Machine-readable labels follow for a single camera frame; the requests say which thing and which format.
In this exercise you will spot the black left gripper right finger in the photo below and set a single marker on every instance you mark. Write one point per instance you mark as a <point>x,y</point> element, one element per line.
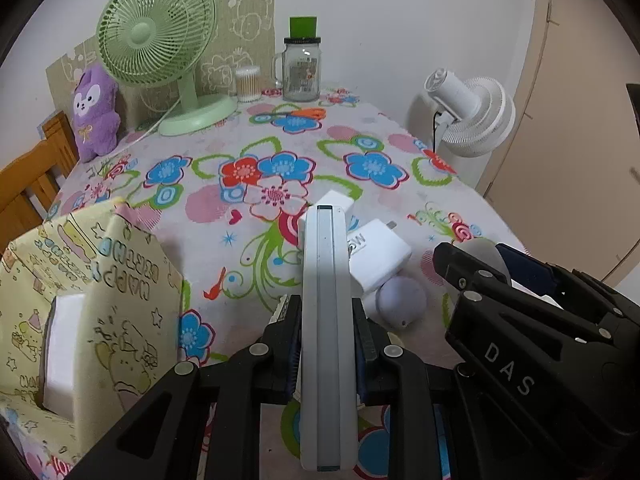
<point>407,444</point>

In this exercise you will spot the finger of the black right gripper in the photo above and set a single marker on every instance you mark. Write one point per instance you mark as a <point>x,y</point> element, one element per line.
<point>468,273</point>
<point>574,291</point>

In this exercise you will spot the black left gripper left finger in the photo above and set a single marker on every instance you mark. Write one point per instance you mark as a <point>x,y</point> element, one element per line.
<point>204,422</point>

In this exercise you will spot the lavender round device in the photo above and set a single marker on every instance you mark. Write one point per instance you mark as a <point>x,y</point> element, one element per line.
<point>400,302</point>

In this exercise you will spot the white power bank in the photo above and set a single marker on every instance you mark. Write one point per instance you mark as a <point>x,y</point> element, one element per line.
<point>328,426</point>

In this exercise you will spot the white 45W charger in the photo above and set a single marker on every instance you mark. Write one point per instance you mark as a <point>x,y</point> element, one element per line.
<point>376,254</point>

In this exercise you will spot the white cube charger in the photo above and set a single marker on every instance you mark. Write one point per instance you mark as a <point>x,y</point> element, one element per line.
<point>331,198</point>

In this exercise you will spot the yellow cartoon fabric storage box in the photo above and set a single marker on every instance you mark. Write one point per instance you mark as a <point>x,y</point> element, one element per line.
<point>90,309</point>

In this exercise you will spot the white clip fan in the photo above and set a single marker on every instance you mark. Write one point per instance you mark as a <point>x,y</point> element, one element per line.
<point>474,117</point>

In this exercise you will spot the floral tablecloth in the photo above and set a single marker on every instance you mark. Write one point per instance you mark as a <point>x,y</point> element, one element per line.
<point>224,204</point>

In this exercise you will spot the glass mason jar mug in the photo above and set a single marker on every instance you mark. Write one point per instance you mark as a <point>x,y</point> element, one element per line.
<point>296,70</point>

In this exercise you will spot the wooden chair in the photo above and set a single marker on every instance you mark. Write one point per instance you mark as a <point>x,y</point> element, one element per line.
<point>33,173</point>

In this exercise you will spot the cotton swab container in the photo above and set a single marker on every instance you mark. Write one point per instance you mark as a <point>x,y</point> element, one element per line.
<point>248,83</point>

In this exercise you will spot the purple plush toy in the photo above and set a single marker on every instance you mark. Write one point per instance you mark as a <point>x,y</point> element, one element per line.
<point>95,120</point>

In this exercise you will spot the beige cartoon board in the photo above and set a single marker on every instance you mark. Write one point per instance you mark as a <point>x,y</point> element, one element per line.
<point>244,36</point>

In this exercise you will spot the green desk fan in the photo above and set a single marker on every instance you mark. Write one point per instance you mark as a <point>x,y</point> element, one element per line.
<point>151,43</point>

